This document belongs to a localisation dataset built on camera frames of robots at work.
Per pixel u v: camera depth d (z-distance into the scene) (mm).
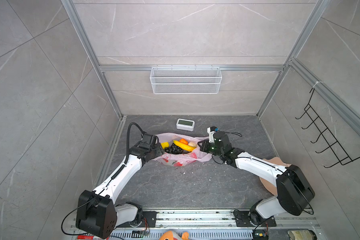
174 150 950
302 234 660
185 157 792
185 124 1091
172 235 633
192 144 946
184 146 920
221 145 650
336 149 647
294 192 428
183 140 951
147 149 622
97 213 396
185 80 1005
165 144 977
